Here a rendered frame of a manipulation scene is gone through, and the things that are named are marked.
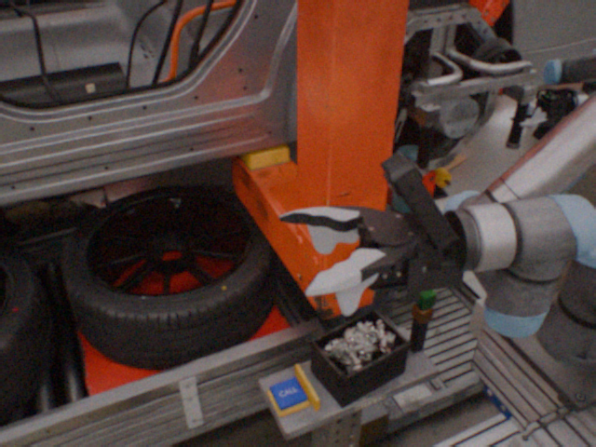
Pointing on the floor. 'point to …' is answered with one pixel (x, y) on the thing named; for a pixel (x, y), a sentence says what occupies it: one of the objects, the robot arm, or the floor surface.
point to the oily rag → (74, 210)
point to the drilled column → (339, 432)
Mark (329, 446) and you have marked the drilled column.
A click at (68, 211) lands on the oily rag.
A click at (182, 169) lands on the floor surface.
